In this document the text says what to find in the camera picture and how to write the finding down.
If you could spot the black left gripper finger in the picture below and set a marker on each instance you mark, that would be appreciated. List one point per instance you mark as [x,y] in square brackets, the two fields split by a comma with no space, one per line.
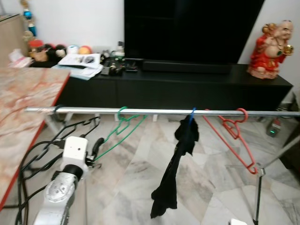
[98,145]

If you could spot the green plastic hanger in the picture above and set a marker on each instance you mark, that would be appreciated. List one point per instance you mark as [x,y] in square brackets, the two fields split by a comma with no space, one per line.
[121,123]

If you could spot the black plastic hanger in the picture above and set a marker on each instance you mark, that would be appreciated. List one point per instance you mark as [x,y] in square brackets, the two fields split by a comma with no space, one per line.
[56,111]

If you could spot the blue plastic hanger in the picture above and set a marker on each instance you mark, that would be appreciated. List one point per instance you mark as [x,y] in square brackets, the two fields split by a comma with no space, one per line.
[192,115]

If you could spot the red plastic hanger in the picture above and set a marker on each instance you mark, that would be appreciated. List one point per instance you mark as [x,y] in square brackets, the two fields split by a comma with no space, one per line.
[244,115]

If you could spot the silver metal clothes rack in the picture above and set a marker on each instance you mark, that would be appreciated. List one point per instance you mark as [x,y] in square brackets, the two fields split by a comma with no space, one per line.
[159,111]

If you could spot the dark brown sofa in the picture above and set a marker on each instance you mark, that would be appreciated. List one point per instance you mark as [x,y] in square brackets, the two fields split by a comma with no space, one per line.
[295,159]

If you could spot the long black garment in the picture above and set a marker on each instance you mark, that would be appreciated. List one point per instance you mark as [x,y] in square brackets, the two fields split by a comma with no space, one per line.
[168,187]

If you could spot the white paper stack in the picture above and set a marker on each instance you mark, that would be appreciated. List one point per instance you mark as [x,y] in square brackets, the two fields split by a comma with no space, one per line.
[77,65]

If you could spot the marble pattern folding table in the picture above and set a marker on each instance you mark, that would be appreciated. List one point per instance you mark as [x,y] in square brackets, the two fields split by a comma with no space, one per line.
[23,103]

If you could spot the small black box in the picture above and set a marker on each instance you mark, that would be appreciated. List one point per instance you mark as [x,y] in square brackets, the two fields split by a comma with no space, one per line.
[131,65]

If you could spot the orange ball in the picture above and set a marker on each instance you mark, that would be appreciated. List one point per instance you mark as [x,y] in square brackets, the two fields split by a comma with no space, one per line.
[84,50]

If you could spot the clear plastic bottle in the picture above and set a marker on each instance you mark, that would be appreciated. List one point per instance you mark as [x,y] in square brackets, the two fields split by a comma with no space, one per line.
[120,51]

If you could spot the grey power strip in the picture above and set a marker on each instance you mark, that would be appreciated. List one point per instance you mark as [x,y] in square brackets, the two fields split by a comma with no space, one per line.
[273,129]

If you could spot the black low tv console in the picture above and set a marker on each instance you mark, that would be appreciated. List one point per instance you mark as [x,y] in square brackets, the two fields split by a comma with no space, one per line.
[187,93]

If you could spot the red lid jar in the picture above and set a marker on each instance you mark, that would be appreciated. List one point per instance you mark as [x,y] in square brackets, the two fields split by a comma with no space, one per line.
[35,51]

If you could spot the white tissue pack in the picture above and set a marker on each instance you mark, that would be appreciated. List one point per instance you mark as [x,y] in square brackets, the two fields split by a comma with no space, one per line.
[18,58]

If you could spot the black soundbar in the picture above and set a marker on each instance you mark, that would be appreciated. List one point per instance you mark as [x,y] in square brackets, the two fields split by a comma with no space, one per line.
[187,67]

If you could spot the light wood sideboard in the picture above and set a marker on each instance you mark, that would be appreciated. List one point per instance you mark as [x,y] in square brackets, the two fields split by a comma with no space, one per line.
[9,42]

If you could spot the red laughing Buddha statue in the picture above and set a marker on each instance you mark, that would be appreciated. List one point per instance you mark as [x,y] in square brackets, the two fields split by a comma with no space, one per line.
[267,56]

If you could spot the black flat screen television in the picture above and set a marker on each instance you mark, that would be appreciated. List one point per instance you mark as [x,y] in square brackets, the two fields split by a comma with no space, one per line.
[187,28]

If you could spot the blue gold trophy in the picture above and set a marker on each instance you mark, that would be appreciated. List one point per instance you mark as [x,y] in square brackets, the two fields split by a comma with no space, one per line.
[28,14]

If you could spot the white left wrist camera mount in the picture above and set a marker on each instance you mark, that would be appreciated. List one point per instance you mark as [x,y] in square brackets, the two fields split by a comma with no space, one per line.
[75,150]

